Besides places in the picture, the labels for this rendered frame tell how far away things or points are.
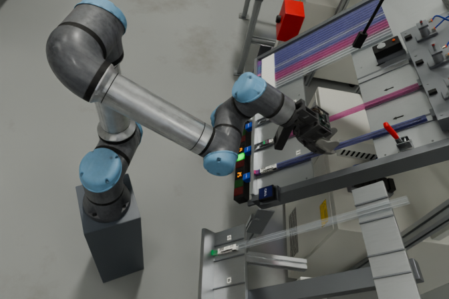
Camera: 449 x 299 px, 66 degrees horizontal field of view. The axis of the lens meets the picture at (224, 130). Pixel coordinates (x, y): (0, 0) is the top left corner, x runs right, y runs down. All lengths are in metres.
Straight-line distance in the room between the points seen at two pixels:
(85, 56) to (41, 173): 1.33
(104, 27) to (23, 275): 1.26
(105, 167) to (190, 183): 0.93
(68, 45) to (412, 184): 1.28
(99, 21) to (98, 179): 0.44
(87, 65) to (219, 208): 1.27
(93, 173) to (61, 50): 0.40
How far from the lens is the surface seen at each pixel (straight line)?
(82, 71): 0.74
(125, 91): 0.75
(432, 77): 1.00
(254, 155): 1.16
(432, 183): 1.59
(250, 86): 0.80
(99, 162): 1.05
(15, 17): 3.05
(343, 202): 1.32
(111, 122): 1.04
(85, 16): 0.82
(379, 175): 0.99
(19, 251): 1.85
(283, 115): 0.85
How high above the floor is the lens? 1.65
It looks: 50 degrees down
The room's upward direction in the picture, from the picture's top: 14 degrees clockwise
